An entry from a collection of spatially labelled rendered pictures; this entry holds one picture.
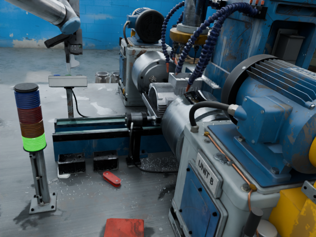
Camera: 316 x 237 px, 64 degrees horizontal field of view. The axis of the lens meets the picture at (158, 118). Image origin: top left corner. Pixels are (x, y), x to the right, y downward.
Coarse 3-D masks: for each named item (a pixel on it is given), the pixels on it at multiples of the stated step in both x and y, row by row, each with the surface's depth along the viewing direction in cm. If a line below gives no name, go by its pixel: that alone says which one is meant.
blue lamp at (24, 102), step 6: (36, 90) 69; (18, 96) 64; (24, 96) 64; (30, 96) 65; (36, 96) 66; (18, 102) 65; (24, 102) 65; (30, 102) 66; (36, 102) 67; (24, 108) 66; (30, 108) 66
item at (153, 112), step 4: (144, 96) 116; (148, 96) 119; (144, 100) 116; (148, 100) 113; (148, 104) 110; (152, 104) 109; (148, 108) 110; (152, 108) 106; (152, 112) 104; (156, 112) 102; (156, 116) 100; (160, 116) 100; (156, 120) 100; (160, 120) 100
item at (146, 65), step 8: (144, 56) 136; (152, 56) 132; (160, 56) 131; (136, 64) 137; (144, 64) 128; (152, 64) 127; (160, 64) 128; (136, 72) 133; (144, 72) 128; (152, 72) 128; (160, 72) 130; (168, 72) 131; (136, 80) 131; (144, 80) 129; (152, 80) 127; (160, 80) 132; (144, 88) 131
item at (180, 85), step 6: (168, 78) 115; (174, 78) 108; (180, 78) 116; (186, 78) 112; (198, 78) 112; (174, 84) 108; (180, 84) 107; (186, 84) 108; (198, 84) 109; (174, 90) 108; (180, 90) 108; (192, 90) 110
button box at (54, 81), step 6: (48, 78) 115; (54, 78) 116; (60, 78) 116; (66, 78) 117; (72, 78) 118; (78, 78) 119; (84, 78) 119; (54, 84) 116; (60, 84) 116; (66, 84) 117; (72, 84) 118; (78, 84) 119; (84, 84) 120
